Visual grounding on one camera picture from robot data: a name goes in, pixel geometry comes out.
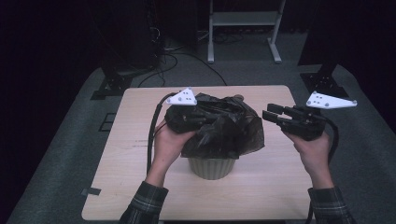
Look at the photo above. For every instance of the person's left hand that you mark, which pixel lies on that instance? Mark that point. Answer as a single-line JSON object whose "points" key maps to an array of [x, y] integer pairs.
{"points": [[169, 146]]}

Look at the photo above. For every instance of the white metal stand frame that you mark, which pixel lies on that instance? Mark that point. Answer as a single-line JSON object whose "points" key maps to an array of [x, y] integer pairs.
{"points": [[246, 18]]}

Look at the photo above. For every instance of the grey tape strip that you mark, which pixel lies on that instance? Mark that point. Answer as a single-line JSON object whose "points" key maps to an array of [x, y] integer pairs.
{"points": [[91, 191]]}

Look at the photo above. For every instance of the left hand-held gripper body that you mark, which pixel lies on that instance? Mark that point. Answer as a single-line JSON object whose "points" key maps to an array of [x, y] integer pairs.
{"points": [[183, 119]]}

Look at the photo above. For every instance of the black stand base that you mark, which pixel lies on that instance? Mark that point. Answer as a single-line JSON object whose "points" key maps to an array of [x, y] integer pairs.
{"points": [[323, 82], [113, 85]]}

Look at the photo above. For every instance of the person's right hand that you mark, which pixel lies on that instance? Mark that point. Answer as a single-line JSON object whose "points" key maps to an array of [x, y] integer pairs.
{"points": [[314, 152]]}

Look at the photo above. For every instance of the black plastic garbage bag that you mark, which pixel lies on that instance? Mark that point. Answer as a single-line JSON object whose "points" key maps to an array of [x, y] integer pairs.
{"points": [[227, 130]]}

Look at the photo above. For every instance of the green plastic trash bin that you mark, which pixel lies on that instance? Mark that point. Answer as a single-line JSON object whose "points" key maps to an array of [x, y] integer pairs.
{"points": [[211, 169]]}

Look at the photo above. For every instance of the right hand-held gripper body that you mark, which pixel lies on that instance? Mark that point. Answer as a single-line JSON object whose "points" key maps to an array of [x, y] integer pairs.
{"points": [[303, 126]]}

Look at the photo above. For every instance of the round grey table grommet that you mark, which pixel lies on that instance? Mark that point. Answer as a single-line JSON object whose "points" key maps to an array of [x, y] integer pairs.
{"points": [[238, 96]]}

